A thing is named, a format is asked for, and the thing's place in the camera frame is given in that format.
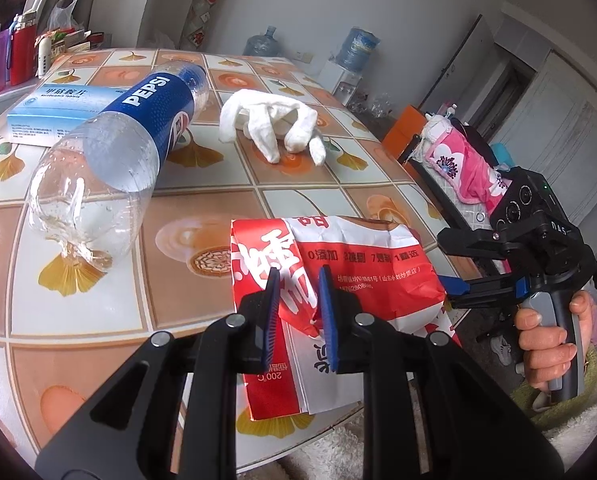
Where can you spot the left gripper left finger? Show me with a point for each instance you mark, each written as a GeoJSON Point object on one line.
{"type": "Point", "coordinates": [169, 412]}

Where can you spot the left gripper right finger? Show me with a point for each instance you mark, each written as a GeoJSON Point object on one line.
{"type": "Point", "coordinates": [430, 412]}

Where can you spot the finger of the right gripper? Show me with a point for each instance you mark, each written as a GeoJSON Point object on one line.
{"type": "Point", "coordinates": [498, 291]}
{"type": "Point", "coordinates": [487, 244]}

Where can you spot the red white paper food bag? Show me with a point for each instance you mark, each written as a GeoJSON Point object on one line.
{"type": "Point", "coordinates": [376, 267]}

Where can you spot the Pepsi plastic bottle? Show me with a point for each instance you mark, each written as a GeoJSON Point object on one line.
{"type": "Point", "coordinates": [90, 192]}

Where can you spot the white tissue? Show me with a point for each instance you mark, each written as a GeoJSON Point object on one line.
{"type": "Point", "coordinates": [265, 118]}

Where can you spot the blue medicine box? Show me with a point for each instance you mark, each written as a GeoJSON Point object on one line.
{"type": "Point", "coordinates": [53, 110]}

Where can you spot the person's right hand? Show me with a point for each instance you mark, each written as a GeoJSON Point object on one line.
{"type": "Point", "coordinates": [547, 354]}

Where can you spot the pink floral blanket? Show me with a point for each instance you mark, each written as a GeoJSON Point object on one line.
{"type": "Point", "coordinates": [449, 153]}

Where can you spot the orange chair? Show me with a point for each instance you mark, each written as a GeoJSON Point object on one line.
{"type": "Point", "coordinates": [410, 122]}

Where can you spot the white water dispenser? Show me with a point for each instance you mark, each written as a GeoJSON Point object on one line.
{"type": "Point", "coordinates": [339, 81]}

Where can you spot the blue water jug on floor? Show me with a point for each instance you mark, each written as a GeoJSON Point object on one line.
{"type": "Point", "coordinates": [263, 45]}

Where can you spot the patterned rolled mat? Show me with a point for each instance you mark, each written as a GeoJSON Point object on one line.
{"type": "Point", "coordinates": [196, 25]}

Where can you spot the white small bottle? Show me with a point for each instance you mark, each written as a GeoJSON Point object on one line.
{"type": "Point", "coordinates": [44, 57]}

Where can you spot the red thermos bottle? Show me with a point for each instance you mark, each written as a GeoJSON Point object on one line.
{"type": "Point", "coordinates": [22, 53]}

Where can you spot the white plastic bag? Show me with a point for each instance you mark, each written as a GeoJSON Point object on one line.
{"type": "Point", "coordinates": [62, 15]}

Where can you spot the black bed frame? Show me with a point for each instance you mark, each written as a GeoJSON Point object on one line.
{"type": "Point", "coordinates": [440, 193]}

